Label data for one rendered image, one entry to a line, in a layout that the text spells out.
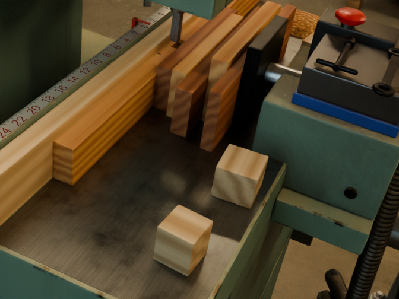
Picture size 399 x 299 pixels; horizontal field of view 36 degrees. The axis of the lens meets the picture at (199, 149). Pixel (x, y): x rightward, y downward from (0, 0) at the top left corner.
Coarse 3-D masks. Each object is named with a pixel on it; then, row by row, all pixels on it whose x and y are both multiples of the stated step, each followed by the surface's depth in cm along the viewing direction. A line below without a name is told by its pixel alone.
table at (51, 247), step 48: (288, 48) 80; (144, 144) 59; (192, 144) 60; (240, 144) 62; (48, 192) 52; (96, 192) 53; (144, 192) 54; (192, 192) 55; (288, 192) 61; (0, 240) 47; (48, 240) 48; (96, 240) 48; (144, 240) 49; (240, 240) 51; (336, 240) 60; (0, 288) 49; (48, 288) 46; (96, 288) 45; (144, 288) 45; (192, 288) 46
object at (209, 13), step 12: (156, 0) 61; (168, 0) 61; (180, 0) 60; (192, 0) 60; (204, 0) 59; (216, 0) 59; (228, 0) 63; (180, 12) 64; (192, 12) 60; (204, 12) 60; (216, 12) 60
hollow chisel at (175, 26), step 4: (172, 16) 65; (176, 16) 65; (180, 16) 65; (172, 20) 65; (176, 20) 65; (180, 20) 65; (172, 24) 65; (176, 24) 65; (180, 24) 66; (172, 28) 66; (176, 28) 66; (180, 28) 66; (172, 32) 66; (176, 32) 66; (180, 32) 66; (172, 36) 66; (176, 36) 66; (172, 40) 66; (176, 40) 66
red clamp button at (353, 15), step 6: (336, 12) 61; (342, 12) 60; (348, 12) 60; (354, 12) 60; (360, 12) 61; (342, 18) 60; (348, 18) 60; (354, 18) 60; (360, 18) 60; (348, 24) 60; (354, 24) 60
